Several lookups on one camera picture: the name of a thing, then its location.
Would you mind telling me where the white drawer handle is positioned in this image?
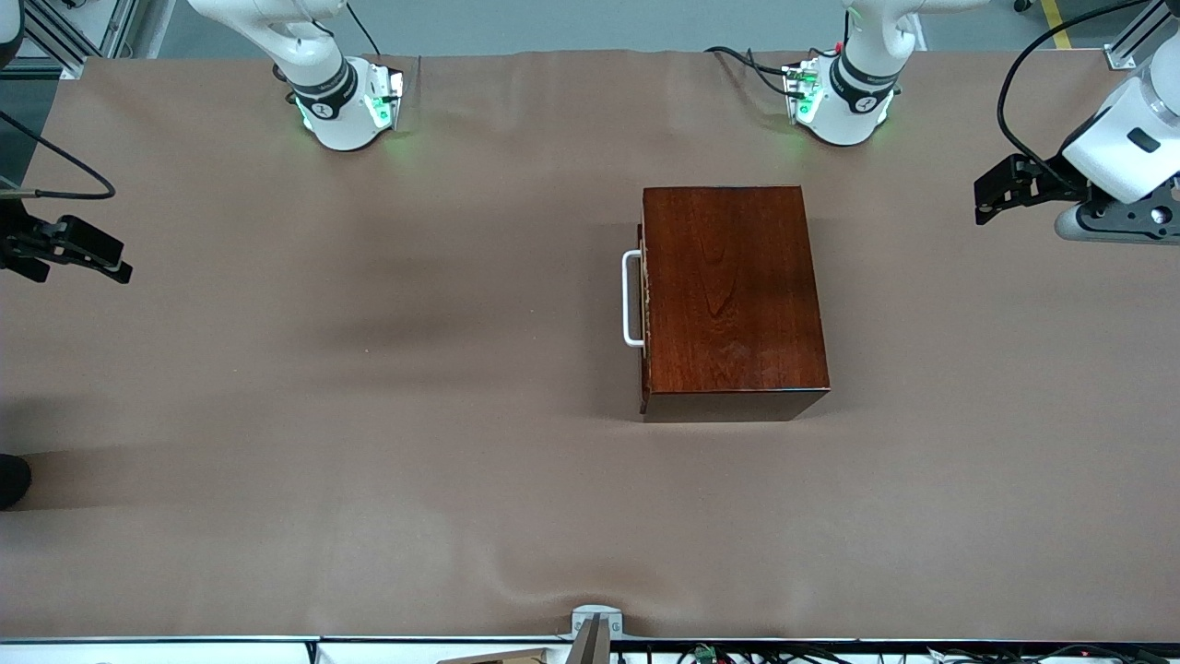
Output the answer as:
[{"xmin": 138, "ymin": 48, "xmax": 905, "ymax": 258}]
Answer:
[{"xmin": 622, "ymin": 250, "xmax": 645, "ymax": 350}]

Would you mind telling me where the wooden drawer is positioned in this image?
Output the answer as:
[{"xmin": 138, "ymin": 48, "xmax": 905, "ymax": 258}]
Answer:
[{"xmin": 637, "ymin": 221, "xmax": 649, "ymax": 416}]

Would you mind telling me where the black round object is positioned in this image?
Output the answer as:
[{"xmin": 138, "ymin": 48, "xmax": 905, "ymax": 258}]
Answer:
[{"xmin": 0, "ymin": 454, "xmax": 33, "ymax": 511}]

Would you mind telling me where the dark brown wooden cabinet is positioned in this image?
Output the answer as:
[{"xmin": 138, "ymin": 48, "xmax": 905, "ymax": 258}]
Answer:
[{"xmin": 641, "ymin": 184, "xmax": 832, "ymax": 424}]

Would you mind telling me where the brown table mat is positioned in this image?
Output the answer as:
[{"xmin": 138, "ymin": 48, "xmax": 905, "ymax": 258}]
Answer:
[{"xmin": 0, "ymin": 48, "xmax": 1180, "ymax": 642}]

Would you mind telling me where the brown cardboard piece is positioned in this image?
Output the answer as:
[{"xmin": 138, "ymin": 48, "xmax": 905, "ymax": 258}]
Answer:
[{"xmin": 438, "ymin": 648, "xmax": 555, "ymax": 664}]

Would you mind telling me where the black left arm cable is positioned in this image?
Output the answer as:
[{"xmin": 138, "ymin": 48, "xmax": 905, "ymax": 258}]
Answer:
[{"xmin": 997, "ymin": 0, "xmax": 1153, "ymax": 192}]

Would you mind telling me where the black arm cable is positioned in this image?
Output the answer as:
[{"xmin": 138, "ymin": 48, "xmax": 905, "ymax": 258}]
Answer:
[
  {"xmin": 997, "ymin": 0, "xmax": 1153, "ymax": 192},
  {"xmin": 0, "ymin": 109, "xmax": 118, "ymax": 201}
]

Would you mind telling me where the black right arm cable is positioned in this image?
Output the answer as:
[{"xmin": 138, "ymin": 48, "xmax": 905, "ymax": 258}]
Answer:
[{"xmin": 0, "ymin": 109, "xmax": 118, "ymax": 201}]

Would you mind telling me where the aluminium frame profile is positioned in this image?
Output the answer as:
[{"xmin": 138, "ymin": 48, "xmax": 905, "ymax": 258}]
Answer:
[
  {"xmin": 18, "ymin": 0, "xmax": 141, "ymax": 80},
  {"xmin": 1106, "ymin": 0, "xmax": 1180, "ymax": 71}
]

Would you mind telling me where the black base cable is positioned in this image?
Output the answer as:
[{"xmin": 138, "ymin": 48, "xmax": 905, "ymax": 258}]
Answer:
[
  {"xmin": 704, "ymin": 44, "xmax": 805, "ymax": 99},
  {"xmin": 346, "ymin": 0, "xmax": 389, "ymax": 59}
]

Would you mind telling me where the grey metal bracket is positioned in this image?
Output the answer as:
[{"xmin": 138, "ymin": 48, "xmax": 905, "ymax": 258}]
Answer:
[{"xmin": 570, "ymin": 604, "xmax": 625, "ymax": 664}]

